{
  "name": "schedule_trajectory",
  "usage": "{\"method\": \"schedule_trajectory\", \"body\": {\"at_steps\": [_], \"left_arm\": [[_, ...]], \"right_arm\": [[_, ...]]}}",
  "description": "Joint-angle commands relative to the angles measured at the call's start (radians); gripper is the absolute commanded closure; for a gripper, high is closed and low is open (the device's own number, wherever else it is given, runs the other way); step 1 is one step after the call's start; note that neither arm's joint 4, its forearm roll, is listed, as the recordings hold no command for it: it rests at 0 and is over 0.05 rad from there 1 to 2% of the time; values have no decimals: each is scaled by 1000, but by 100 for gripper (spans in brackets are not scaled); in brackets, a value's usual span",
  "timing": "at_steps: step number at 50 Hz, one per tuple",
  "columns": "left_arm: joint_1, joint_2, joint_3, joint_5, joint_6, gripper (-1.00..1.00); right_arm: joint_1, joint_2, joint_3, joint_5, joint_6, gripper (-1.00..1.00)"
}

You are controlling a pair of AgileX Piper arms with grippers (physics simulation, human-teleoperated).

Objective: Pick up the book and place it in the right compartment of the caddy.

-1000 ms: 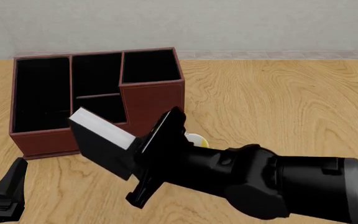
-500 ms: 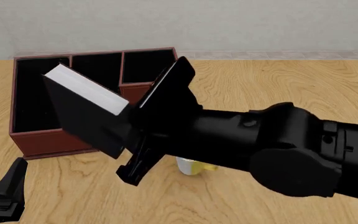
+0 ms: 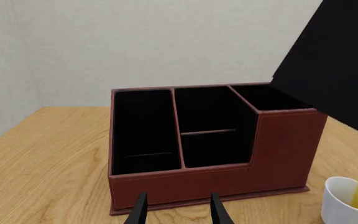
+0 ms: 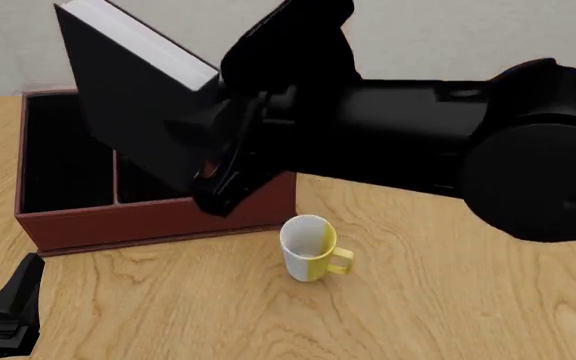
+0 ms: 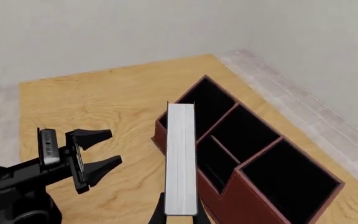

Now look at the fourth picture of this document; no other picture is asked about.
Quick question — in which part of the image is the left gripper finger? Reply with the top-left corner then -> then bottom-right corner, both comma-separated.
0,252 -> 47,328

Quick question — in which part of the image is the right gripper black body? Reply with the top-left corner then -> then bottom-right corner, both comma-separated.
191,86 -> 300,219

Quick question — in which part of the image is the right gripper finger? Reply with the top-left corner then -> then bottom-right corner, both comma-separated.
163,99 -> 230,152

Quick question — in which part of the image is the white and yellow mug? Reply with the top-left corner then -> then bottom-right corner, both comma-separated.
278,213 -> 356,284

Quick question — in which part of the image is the red-brown desk caddy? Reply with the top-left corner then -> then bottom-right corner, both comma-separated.
14,87 -> 298,258

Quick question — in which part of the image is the black book with white pages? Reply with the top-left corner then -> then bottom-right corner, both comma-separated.
53,0 -> 230,197

